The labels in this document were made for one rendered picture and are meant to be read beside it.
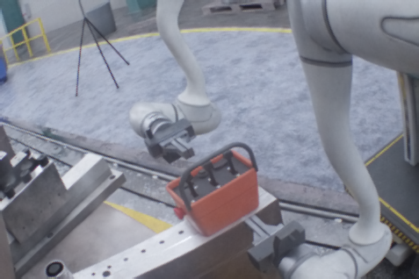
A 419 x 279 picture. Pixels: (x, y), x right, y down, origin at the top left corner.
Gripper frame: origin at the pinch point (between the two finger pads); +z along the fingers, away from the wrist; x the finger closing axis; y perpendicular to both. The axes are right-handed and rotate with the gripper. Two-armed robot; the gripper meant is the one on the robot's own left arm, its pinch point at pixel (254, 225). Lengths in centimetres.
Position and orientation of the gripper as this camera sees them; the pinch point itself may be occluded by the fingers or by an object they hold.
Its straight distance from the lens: 108.4
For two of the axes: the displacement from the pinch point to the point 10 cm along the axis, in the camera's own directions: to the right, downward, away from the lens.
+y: 2.6, 7.8, 5.6
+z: -4.6, -4.1, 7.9
